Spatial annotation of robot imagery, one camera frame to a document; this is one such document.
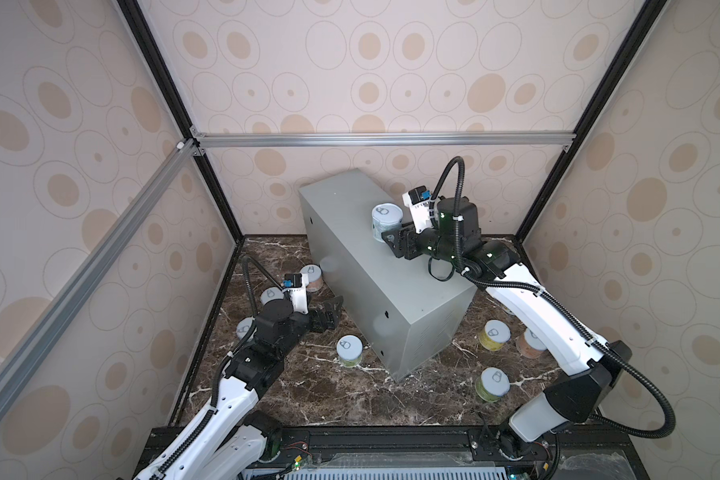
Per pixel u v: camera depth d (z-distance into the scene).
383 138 0.89
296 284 0.62
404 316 0.59
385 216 0.70
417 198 0.59
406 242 0.61
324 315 0.66
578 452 0.72
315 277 1.02
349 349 0.85
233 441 0.58
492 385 0.79
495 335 0.87
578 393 0.42
